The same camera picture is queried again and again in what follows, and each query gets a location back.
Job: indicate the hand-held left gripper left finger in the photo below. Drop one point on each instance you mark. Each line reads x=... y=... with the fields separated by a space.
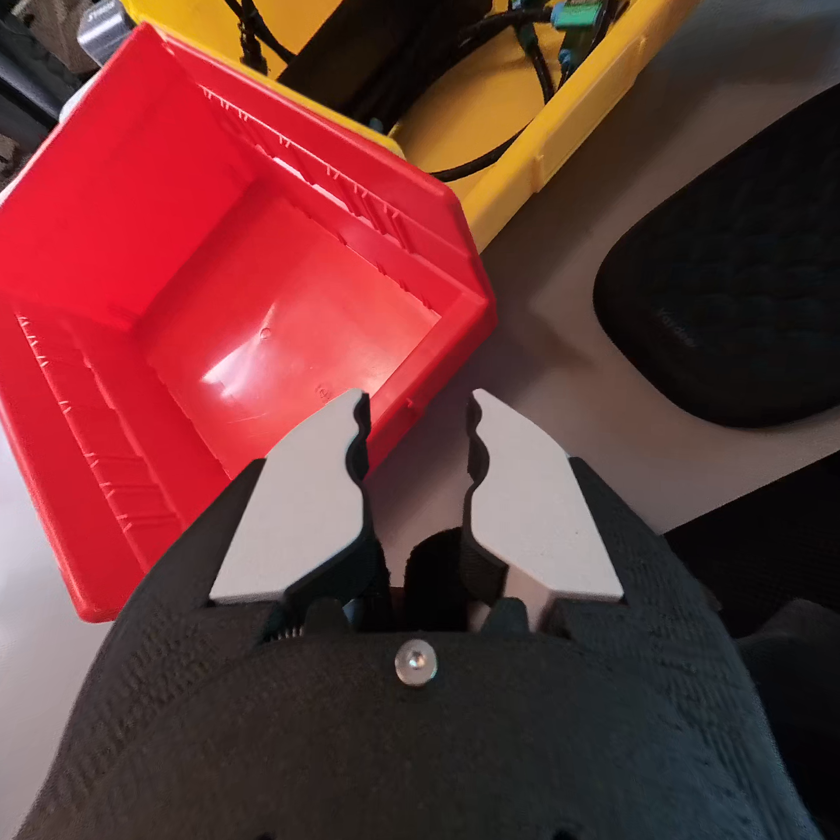
x=295 y=518

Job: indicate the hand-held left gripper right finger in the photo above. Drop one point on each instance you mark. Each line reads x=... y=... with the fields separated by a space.
x=544 y=518

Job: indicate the red plastic bin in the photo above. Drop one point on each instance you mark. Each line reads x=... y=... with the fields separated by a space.
x=131 y=197

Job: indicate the yellow plastic bin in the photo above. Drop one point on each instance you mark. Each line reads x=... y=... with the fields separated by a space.
x=590 y=131

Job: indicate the person's dark printed sweatshirt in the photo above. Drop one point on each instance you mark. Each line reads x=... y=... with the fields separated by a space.
x=787 y=656

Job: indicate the black quilted pad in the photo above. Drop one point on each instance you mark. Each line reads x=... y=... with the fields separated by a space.
x=722 y=295

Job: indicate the grey metal object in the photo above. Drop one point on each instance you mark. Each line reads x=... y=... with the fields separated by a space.
x=105 y=33

